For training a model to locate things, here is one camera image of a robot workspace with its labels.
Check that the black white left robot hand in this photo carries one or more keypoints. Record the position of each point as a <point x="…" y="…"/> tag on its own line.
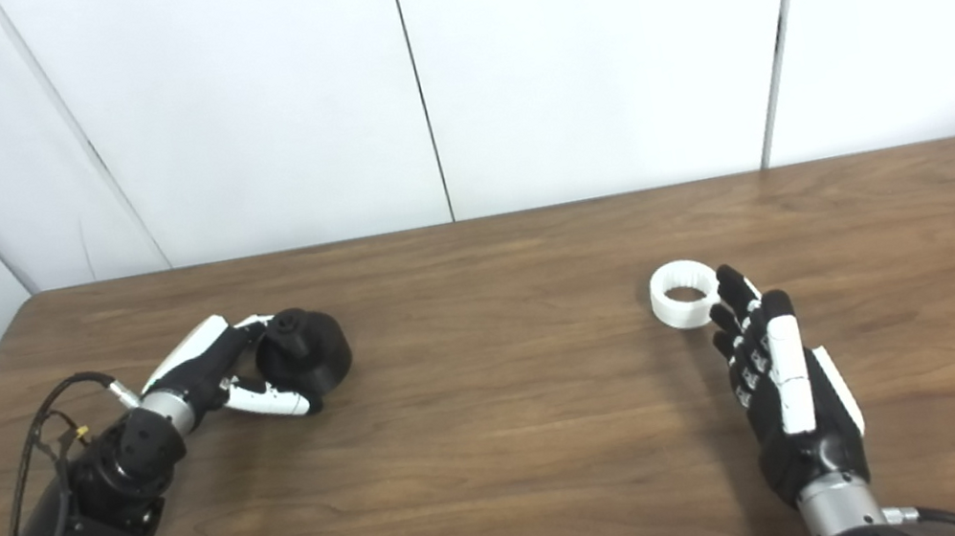
<point x="191" y="350"/>

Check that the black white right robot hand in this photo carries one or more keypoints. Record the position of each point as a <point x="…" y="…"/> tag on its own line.
<point x="790" y="381"/>

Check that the round black plastic part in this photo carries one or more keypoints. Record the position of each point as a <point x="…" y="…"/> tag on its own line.
<point x="317" y="353"/>

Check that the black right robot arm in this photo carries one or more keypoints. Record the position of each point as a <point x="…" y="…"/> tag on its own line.
<point x="839" y="513"/>

